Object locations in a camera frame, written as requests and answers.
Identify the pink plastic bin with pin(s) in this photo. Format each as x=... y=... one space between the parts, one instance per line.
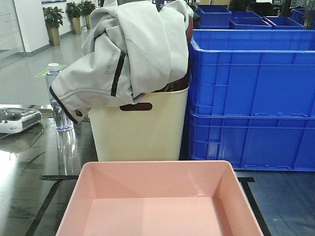
x=158 y=198

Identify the blue bin background left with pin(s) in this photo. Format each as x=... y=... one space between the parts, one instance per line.
x=213 y=17

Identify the blue bin background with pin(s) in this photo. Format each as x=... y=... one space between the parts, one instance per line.
x=283 y=23
x=247 y=21
x=213 y=17

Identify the blue bin background middle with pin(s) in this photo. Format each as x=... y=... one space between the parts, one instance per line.
x=247 y=21

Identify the blue bin background right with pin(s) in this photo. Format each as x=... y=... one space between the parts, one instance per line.
x=283 y=23

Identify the cream plastic basket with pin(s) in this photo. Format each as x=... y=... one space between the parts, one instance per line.
x=129 y=134

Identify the grey jacket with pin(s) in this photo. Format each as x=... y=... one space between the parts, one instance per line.
x=132 y=49

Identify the clear water bottle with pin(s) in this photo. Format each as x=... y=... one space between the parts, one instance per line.
x=61 y=121

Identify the large blue crate upper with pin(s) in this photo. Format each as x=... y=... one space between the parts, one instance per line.
x=252 y=72

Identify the large blue crate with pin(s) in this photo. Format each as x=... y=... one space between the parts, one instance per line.
x=254 y=143
x=252 y=72

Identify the large blue crate lower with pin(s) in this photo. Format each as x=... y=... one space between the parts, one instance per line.
x=254 y=143

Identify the potted plant middle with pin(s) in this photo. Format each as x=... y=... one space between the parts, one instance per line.
x=74 y=12

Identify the potted plant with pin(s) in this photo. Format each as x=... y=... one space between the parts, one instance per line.
x=74 y=12
x=53 y=17

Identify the white remote controller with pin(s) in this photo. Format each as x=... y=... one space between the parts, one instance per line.
x=16 y=120

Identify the potted plant left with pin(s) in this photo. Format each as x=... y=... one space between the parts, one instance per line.
x=53 y=17

